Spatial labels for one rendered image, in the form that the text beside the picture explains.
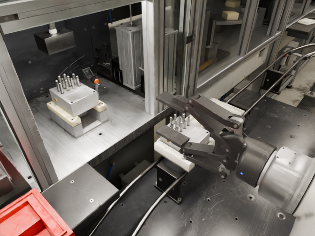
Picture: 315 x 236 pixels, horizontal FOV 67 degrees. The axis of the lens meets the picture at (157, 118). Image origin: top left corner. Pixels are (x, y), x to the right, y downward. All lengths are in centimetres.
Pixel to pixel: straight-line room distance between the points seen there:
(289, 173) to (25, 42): 88
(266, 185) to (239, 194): 56
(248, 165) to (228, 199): 53
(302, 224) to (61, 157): 60
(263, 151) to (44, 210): 44
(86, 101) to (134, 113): 18
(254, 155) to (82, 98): 53
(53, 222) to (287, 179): 43
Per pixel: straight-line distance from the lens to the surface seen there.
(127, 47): 91
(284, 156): 40
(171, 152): 76
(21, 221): 61
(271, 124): 130
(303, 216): 41
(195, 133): 76
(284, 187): 39
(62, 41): 75
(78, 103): 76
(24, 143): 58
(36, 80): 104
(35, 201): 61
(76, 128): 78
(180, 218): 86
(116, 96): 97
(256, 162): 40
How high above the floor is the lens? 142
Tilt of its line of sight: 38 degrees down
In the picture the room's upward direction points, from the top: straight up
